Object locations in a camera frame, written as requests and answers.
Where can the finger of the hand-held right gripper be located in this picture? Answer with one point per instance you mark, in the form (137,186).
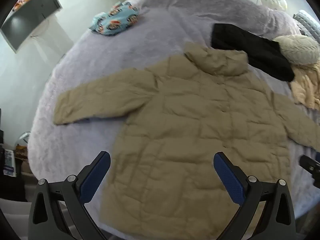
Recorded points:
(310,165)

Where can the white ribbed cushion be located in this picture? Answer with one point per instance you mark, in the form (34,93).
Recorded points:
(307,22)

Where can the peach quilted cloth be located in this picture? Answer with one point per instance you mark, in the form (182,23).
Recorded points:
(307,85)

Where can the blue and white box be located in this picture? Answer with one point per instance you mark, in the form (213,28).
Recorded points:
(8,162)

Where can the wall-mounted television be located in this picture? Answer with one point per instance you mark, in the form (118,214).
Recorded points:
(27,17)

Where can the blue printed cloth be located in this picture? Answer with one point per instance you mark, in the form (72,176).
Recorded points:
(117,20)

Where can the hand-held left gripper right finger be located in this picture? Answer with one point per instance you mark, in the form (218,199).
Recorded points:
(228,180)

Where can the cream fluffy pillow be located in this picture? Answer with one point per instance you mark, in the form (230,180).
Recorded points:
(297,48)

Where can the black knitted garment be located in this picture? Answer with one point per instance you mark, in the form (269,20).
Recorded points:
(250,47)

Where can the lilac fluffy blanket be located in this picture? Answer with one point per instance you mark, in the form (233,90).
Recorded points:
(150,30)

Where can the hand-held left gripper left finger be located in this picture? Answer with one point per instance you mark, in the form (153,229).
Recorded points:
(96,177)

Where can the beige puffer jacket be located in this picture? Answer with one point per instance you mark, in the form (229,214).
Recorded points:
(187,120)

